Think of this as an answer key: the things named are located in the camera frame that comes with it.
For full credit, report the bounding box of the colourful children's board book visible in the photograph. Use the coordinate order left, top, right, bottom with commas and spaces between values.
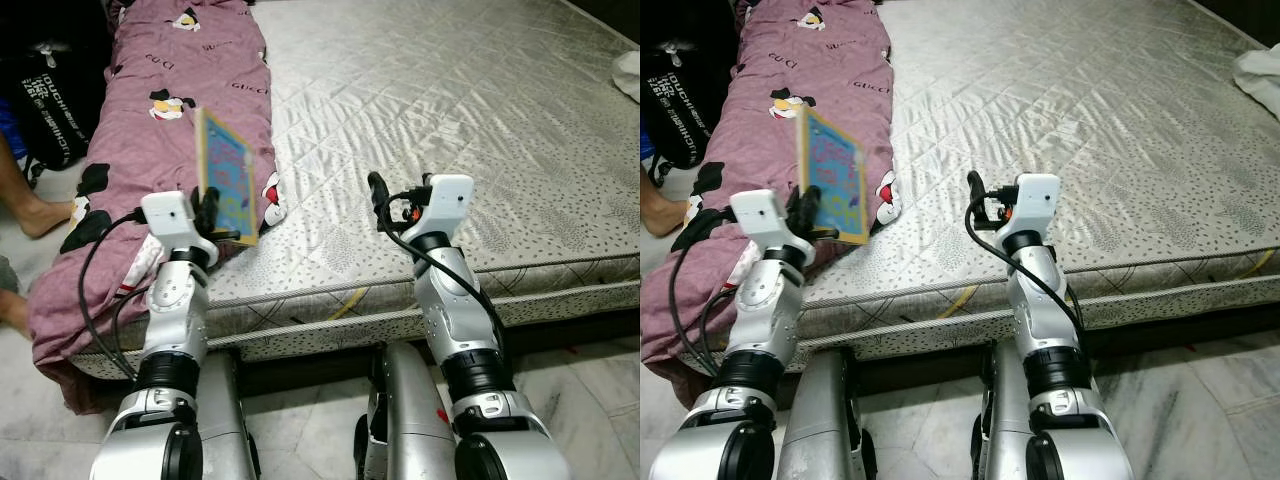
193, 107, 259, 247
797, 105, 869, 246

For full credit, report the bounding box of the white quilted mattress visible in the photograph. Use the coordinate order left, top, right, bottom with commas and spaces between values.
690, 0, 1280, 381
70, 0, 641, 381

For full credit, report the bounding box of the pink cartoon print blanket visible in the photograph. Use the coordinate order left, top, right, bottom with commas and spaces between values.
640, 0, 901, 366
28, 0, 288, 416

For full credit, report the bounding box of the person in black clothes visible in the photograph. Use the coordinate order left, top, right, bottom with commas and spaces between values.
0, 135, 76, 336
640, 165, 698, 239

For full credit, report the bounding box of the black bag with white print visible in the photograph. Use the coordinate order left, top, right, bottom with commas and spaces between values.
0, 40, 93, 173
640, 40, 706, 171

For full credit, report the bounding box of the grey robot left leg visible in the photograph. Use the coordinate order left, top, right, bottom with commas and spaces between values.
775, 347, 873, 480
195, 350, 263, 480

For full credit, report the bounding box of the grey robot leg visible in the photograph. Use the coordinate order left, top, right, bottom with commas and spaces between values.
355, 342, 463, 480
968, 340, 1041, 480
775, 347, 873, 480
195, 350, 263, 480

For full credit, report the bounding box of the grey robot right leg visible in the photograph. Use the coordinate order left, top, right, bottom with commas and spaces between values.
968, 340, 1041, 480
355, 342, 463, 480

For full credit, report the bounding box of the black tufted headboard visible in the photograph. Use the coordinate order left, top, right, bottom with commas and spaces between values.
568, 0, 641, 23
1190, 0, 1280, 21

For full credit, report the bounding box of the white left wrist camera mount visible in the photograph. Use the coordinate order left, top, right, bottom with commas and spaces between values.
730, 190, 791, 251
140, 192, 201, 256

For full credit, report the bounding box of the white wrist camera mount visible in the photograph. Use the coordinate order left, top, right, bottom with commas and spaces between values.
1013, 173, 1061, 236
730, 190, 791, 251
140, 192, 201, 256
420, 175, 475, 241

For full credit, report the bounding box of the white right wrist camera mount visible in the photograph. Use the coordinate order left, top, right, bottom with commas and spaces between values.
420, 175, 475, 241
1013, 173, 1061, 236

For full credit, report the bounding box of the short black left arm cable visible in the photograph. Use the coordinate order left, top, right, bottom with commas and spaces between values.
110, 288, 153, 361
700, 287, 743, 361

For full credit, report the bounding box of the long black left arm cable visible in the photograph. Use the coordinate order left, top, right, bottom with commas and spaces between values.
667, 207, 736, 379
77, 210, 146, 383

